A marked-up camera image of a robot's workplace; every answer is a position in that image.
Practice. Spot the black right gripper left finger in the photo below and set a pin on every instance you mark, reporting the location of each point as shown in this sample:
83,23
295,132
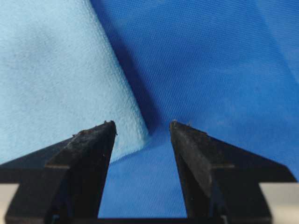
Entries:
62,183

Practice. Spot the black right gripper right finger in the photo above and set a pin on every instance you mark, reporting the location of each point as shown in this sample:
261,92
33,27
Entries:
226,183

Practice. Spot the light blue towel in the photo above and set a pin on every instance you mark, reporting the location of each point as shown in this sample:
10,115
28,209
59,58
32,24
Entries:
59,75

